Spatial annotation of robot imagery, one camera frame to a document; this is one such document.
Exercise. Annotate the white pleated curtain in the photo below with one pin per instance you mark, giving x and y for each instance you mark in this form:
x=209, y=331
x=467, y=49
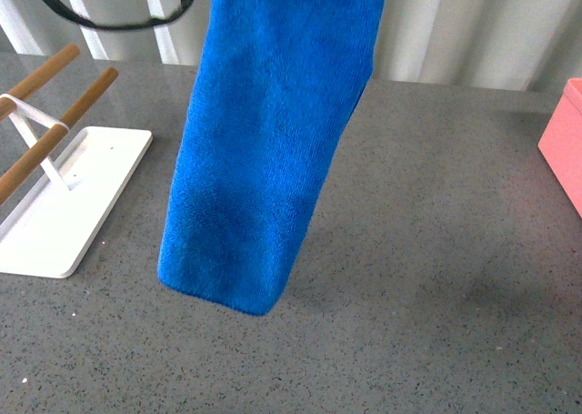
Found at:
x=523, y=45

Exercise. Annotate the white rack with wooden bars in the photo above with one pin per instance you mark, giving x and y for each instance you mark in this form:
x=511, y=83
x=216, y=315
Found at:
x=48, y=232

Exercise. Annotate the blue microfiber cloth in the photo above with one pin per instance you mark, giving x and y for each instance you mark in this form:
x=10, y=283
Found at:
x=277, y=83

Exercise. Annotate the pink plastic box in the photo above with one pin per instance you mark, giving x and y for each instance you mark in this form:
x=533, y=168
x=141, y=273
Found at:
x=561, y=142

